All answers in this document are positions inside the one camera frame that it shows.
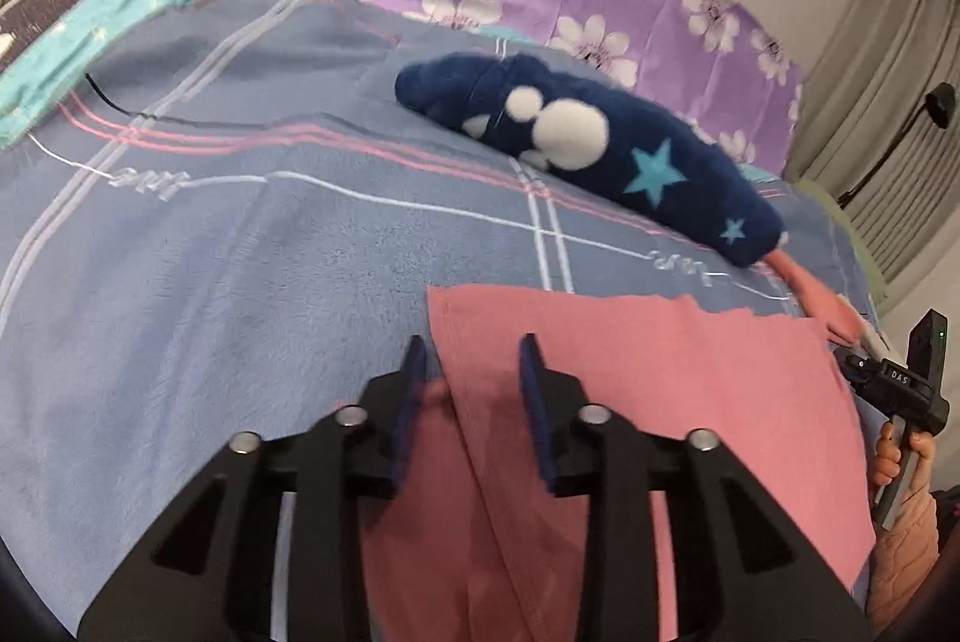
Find person's right hand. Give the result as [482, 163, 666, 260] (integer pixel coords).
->
[870, 421, 938, 508]

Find thin black cable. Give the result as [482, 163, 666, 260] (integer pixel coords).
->
[82, 72, 331, 129]

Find person's right forearm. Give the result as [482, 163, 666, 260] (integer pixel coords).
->
[866, 469, 946, 620]

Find navy star print fleece blanket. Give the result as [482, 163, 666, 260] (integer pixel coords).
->
[394, 53, 785, 269]

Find black floor lamp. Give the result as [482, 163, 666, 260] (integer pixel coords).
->
[836, 83, 957, 208]

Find blue-grey plaid blanket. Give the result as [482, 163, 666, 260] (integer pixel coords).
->
[0, 0, 886, 642]

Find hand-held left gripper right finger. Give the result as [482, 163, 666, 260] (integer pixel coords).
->
[519, 333, 875, 642]

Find green pillow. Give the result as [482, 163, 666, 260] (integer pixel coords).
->
[787, 175, 890, 305]

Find pink long-sleeve shirt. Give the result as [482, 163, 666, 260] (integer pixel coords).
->
[360, 248, 878, 642]

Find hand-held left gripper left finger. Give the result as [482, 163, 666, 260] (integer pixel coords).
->
[75, 334, 432, 642]

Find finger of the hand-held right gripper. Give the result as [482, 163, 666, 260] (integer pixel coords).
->
[832, 346, 871, 392]

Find white pleated curtain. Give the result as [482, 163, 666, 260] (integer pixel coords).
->
[784, 0, 960, 313]

